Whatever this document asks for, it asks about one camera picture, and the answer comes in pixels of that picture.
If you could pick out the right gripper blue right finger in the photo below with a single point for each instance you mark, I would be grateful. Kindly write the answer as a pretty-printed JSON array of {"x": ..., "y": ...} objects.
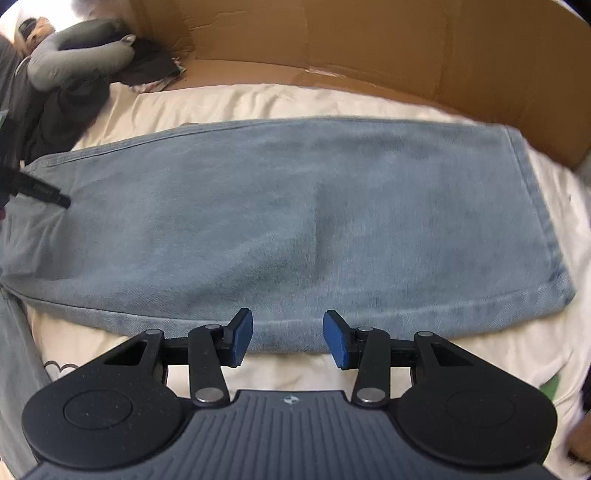
[{"x": 368, "y": 351}]

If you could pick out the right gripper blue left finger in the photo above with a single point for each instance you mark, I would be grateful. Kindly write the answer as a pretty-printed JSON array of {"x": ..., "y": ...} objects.
[{"x": 212, "y": 347}]

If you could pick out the light blue denim pants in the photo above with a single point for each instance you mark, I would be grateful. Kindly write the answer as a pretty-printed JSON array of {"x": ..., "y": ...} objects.
[{"x": 402, "y": 225}]

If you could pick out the black garment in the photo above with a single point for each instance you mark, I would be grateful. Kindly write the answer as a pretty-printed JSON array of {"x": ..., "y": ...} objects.
[{"x": 63, "y": 114}]

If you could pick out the grey neck pillow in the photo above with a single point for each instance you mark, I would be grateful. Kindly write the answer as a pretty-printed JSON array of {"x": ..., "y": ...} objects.
[{"x": 93, "y": 47}]

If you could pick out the dark grey pillow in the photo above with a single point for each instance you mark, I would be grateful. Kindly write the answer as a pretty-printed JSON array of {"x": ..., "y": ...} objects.
[{"x": 16, "y": 97}]

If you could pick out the small plush toy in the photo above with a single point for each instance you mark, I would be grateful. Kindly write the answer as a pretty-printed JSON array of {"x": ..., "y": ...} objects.
[{"x": 32, "y": 31}]

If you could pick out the brown cardboard sheet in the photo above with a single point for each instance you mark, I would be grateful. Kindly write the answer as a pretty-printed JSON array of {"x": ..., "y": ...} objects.
[{"x": 521, "y": 63}]

